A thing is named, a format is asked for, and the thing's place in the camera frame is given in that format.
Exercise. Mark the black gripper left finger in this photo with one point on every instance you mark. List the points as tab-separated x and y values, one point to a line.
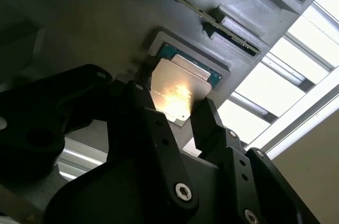
39	112

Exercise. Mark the silver CPU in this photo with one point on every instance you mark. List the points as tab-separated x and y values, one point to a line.
180	83

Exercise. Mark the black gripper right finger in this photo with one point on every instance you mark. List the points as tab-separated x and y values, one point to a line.
238	171

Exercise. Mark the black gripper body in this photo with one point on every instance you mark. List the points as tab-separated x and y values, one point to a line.
106	197

